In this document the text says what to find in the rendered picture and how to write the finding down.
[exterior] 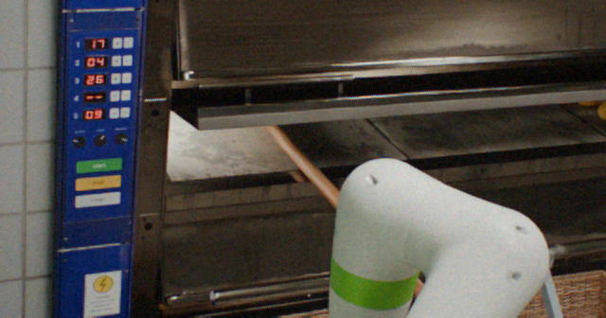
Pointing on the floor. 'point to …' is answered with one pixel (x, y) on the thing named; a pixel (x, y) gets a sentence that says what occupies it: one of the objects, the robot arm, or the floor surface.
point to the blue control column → (88, 0)
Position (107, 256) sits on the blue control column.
